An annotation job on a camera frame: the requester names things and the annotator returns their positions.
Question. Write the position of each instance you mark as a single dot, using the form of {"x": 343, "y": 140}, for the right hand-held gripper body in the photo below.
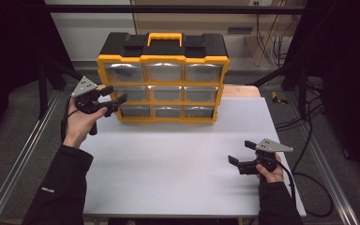
{"x": 262, "y": 161}

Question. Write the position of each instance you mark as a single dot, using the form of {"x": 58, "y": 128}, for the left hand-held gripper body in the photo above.
{"x": 87, "y": 101}

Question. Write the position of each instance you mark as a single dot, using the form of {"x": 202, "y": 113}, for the clear plastic organizer drawer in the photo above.
{"x": 134, "y": 73}

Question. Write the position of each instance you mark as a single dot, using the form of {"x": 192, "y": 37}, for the yellow black organizer cabinet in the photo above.
{"x": 164, "y": 48}

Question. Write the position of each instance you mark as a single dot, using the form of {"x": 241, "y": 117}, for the person's right hand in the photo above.
{"x": 272, "y": 175}

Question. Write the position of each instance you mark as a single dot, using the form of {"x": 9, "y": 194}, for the person's left hand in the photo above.
{"x": 78, "y": 125}

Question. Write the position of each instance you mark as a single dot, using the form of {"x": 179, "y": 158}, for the group of clear drawers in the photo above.
{"x": 164, "y": 93}

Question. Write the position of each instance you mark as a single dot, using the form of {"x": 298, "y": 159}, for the black metal stand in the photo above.
{"x": 301, "y": 87}
{"x": 43, "y": 87}

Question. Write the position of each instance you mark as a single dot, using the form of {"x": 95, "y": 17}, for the yellow black tape marker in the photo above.
{"x": 275, "y": 97}

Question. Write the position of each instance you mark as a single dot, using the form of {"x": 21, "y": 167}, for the black horizontal bar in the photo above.
{"x": 106, "y": 8}

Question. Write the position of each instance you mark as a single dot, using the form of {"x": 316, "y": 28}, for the black curtain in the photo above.
{"x": 350, "y": 62}
{"x": 9, "y": 47}

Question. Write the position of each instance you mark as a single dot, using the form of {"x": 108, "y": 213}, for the aluminium frame rail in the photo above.
{"x": 15, "y": 165}
{"x": 326, "y": 168}

